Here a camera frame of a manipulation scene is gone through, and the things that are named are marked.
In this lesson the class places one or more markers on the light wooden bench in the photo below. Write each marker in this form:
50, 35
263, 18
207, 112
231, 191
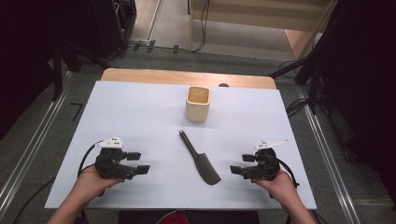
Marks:
264, 15

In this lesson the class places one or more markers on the power strip with plugs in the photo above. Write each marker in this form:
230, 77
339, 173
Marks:
151, 45

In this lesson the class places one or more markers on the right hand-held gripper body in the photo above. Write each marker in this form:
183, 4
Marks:
266, 165

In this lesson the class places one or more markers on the cream square cup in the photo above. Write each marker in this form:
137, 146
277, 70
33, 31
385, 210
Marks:
197, 110

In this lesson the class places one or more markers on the metal floor rail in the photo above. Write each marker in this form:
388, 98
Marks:
34, 137
330, 155

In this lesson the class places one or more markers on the person's right hand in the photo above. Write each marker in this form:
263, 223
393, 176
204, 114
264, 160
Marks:
281, 188

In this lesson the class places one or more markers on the person's red clothing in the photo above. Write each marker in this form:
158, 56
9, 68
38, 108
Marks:
174, 218

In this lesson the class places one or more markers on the black tripod stand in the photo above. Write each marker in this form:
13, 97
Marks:
313, 81

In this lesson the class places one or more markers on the black equipment cabinet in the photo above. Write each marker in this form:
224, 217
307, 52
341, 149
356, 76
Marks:
115, 25

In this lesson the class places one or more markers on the black metal stand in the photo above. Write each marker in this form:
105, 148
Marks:
57, 71

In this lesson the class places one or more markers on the black curtain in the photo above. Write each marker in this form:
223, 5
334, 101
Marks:
367, 77

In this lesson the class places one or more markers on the person's left hand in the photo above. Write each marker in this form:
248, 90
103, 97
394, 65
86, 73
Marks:
90, 185

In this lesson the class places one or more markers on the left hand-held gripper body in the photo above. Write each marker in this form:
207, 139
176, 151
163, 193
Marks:
110, 161

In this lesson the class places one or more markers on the white board sheet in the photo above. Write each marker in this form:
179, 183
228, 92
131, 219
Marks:
140, 118

